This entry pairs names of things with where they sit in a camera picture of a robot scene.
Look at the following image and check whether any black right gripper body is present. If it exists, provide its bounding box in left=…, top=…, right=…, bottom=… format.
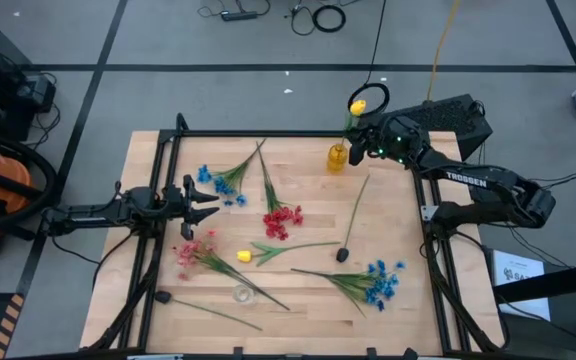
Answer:
left=365, top=114, right=427, bottom=166

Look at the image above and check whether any yellow cable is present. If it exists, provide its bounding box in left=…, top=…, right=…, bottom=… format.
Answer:
left=426, top=0, right=463, bottom=101

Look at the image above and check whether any clear glass vase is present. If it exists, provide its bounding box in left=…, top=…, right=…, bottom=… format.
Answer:
left=231, top=283, right=257, bottom=306

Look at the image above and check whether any black yellow striped mat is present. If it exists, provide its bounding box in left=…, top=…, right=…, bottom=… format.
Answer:
left=0, top=292, right=25, bottom=360

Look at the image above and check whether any black perforated box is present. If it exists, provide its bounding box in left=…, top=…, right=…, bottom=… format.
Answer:
left=387, top=93, right=494, bottom=161

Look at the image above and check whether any black artificial tulip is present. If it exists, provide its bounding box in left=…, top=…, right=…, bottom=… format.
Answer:
left=154, top=290, right=264, bottom=332
left=335, top=173, right=371, bottom=264

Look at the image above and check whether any yellow glass vase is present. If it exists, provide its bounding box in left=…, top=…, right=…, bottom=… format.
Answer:
left=326, top=142, right=349, bottom=175

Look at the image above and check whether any red artificial flower bunch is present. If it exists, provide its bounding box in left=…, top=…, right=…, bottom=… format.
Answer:
left=255, top=142, right=305, bottom=242

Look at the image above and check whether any white paper sign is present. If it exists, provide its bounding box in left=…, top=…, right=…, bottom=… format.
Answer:
left=491, top=248, right=553, bottom=322

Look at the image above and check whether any pink artificial flower bunch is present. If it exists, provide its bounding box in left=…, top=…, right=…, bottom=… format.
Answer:
left=172, top=229, right=292, bottom=312

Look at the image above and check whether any blue artificial flower bunch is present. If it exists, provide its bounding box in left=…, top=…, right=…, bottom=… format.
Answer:
left=290, top=258, right=408, bottom=319
left=196, top=138, right=268, bottom=208

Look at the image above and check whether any black metal stand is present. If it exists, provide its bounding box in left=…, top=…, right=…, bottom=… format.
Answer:
left=492, top=259, right=576, bottom=360

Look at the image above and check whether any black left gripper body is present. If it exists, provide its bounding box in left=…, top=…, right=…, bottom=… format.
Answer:
left=160, top=173, right=197, bottom=242

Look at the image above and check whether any black power strip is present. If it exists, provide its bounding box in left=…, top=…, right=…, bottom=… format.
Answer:
left=220, top=9, right=259, bottom=23

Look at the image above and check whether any dark black tulip flower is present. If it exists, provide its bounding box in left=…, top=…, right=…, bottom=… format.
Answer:
left=87, top=112, right=507, bottom=360

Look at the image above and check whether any yellow artificial tulip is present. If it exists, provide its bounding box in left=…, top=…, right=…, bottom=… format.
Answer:
left=338, top=99, right=368, bottom=149
left=236, top=241, right=342, bottom=268

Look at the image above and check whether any orange vacuum cleaner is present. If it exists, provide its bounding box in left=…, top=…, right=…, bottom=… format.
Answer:
left=0, top=139, right=37, bottom=261

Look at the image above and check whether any coiled black cable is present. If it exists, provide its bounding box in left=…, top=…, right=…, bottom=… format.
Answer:
left=311, top=4, right=347, bottom=34
left=346, top=0, right=392, bottom=117

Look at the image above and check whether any black vacuum hose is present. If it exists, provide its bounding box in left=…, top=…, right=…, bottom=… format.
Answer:
left=0, top=130, right=59, bottom=234

